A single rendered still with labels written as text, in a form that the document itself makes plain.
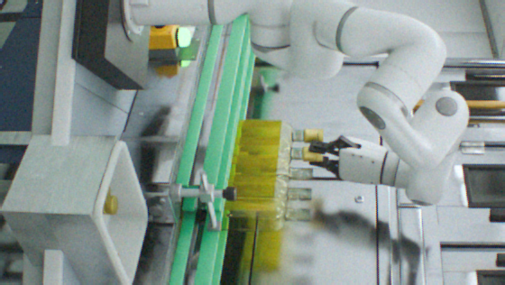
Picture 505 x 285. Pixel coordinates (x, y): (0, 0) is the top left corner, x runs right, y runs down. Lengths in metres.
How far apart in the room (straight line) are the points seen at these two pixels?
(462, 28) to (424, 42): 6.14
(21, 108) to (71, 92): 0.44
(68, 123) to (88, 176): 0.12
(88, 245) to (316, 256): 0.57
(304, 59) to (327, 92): 0.75
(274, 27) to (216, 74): 0.36
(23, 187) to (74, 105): 0.17
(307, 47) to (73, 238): 0.50
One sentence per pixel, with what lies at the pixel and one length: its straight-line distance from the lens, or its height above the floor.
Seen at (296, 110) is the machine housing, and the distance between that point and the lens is 1.86.
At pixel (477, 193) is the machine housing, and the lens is 1.70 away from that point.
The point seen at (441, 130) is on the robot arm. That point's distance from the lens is 1.12.
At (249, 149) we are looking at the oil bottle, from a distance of 1.50.
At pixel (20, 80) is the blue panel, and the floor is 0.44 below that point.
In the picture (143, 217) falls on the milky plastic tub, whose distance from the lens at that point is 1.29.
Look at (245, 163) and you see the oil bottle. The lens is 1.48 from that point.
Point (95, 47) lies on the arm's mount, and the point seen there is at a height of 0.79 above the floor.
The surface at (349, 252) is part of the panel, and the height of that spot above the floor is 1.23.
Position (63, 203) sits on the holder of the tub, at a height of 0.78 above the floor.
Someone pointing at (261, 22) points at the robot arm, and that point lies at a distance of 1.22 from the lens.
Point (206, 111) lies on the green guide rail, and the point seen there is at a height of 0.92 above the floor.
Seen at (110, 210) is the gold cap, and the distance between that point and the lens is 1.19.
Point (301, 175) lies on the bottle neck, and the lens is 1.47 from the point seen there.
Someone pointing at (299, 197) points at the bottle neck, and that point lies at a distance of 1.43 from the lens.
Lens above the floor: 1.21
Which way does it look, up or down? 8 degrees down
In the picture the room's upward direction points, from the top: 91 degrees clockwise
